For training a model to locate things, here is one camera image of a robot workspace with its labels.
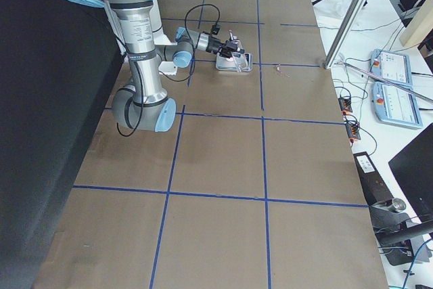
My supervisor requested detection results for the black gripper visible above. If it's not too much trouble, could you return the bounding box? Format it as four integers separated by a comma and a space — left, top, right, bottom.
206, 39, 237, 59

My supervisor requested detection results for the clear glass sauce dispenser bottle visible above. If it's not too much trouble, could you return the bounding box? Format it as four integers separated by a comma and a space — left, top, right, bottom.
229, 30, 248, 72

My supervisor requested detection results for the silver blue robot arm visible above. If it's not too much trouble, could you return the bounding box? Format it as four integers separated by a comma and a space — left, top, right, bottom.
68, 0, 244, 132

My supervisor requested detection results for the white digital kitchen scale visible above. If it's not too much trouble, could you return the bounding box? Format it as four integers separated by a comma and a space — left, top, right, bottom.
216, 52, 252, 73

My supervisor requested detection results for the silver metal cup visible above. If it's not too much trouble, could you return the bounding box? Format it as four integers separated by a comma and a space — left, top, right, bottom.
388, 198, 407, 213

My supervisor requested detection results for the orange black connector upper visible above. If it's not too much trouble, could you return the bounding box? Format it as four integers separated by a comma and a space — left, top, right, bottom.
338, 97, 352, 116

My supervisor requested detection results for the orange black connector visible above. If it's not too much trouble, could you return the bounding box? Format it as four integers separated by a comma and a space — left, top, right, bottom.
346, 121, 361, 143
338, 97, 352, 116

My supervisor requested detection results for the orange black connector lower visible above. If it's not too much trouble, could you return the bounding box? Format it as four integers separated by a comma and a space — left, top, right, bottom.
346, 121, 361, 143

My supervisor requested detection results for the blue teach pendant far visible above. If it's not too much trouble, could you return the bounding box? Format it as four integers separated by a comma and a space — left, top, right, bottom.
370, 49, 413, 87

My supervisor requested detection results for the blue teach pendant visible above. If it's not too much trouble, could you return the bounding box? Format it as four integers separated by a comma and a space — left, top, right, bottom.
371, 82, 423, 129
370, 49, 413, 87

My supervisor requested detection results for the blue teach pendant near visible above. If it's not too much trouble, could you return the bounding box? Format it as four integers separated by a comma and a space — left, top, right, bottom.
371, 82, 423, 129

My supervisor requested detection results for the black box with label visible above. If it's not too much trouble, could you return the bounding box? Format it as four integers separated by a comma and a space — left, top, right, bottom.
353, 152, 394, 206

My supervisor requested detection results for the black monitor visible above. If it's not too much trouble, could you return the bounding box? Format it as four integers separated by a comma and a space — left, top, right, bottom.
388, 125, 433, 221

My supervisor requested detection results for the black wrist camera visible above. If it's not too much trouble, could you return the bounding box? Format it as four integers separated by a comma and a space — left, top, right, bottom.
210, 24, 221, 35

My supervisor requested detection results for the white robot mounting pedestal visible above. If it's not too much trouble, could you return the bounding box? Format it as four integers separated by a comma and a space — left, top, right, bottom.
150, 0, 177, 76

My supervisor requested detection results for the aluminium frame post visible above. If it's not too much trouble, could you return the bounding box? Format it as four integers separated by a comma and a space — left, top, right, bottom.
323, 0, 365, 69

